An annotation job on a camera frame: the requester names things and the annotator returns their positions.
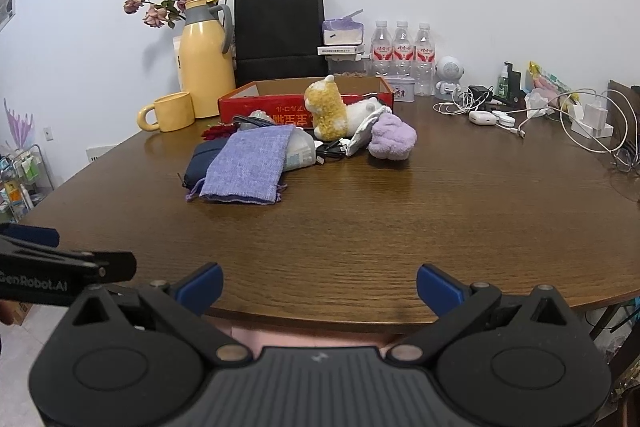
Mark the yellow ceramic mug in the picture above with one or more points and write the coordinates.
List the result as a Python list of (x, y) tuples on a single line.
[(174, 112)]

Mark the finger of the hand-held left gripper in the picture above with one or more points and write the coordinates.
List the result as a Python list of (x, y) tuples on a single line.
[(30, 234), (115, 264)]

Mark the eyeglasses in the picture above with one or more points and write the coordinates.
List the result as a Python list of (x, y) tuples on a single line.
[(625, 159)]

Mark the black phone stand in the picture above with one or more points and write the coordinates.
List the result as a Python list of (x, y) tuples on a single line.
[(512, 82)]

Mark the yellow thermos jug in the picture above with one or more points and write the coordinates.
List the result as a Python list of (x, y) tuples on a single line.
[(205, 62)]

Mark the white charger block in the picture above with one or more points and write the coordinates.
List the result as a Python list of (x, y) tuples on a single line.
[(595, 119)]

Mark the small white tin box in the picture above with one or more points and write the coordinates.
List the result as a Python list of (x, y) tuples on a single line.
[(401, 89)]

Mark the colourful snack packets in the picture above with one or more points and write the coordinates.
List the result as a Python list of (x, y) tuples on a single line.
[(547, 79)]

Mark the purple feather decoration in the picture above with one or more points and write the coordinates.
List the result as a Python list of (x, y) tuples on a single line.
[(19, 124)]

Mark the yellow alpaca plush toy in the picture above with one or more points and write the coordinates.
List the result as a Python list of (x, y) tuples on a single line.
[(327, 109)]

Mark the purple tissue pack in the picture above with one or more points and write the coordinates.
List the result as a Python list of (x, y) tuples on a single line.
[(342, 29)]

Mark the flat white box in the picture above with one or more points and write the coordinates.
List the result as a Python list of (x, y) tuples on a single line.
[(342, 51)]

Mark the purple fluffy cloth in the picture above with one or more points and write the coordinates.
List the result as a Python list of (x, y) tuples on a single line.
[(392, 137)]

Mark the pink cloth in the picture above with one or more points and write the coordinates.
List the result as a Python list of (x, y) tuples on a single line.
[(300, 332)]

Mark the black paper bag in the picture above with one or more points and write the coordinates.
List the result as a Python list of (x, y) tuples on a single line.
[(280, 32)]

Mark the dark red artificial rose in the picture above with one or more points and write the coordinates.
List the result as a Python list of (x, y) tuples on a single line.
[(217, 133)]

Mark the clear dome light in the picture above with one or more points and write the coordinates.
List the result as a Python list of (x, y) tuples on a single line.
[(260, 117)]

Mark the clear water bottle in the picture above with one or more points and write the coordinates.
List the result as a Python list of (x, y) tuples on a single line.
[(424, 57), (381, 49), (402, 49)]

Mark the clear snack jar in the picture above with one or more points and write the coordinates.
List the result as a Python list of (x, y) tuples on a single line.
[(347, 66)]

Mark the clear plastic pouch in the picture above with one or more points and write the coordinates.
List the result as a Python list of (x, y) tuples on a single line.
[(302, 152)]

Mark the small wall switch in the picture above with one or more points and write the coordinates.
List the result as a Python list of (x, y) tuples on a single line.
[(48, 134)]

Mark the white robot toy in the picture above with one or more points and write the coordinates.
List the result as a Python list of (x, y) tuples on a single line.
[(450, 74)]

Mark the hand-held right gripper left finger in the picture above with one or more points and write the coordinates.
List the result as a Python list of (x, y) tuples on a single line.
[(202, 288)]

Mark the red cardboard box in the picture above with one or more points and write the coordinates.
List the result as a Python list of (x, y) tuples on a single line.
[(272, 104)]

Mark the green spray bottle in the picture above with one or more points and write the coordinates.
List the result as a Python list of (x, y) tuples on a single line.
[(503, 82)]

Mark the black charger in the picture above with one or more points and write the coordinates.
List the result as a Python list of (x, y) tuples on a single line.
[(480, 92)]

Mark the white wall outlet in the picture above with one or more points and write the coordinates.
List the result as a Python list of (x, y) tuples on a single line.
[(100, 154)]

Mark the navy blue pouch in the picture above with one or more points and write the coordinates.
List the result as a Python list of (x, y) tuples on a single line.
[(200, 162)]

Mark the crumpled white tissue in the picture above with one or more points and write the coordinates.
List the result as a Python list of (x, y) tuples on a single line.
[(539, 102)]

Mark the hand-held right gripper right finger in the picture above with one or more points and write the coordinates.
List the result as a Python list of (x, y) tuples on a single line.
[(439, 289)]

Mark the purple woven pouch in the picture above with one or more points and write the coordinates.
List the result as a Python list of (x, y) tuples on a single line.
[(247, 167)]

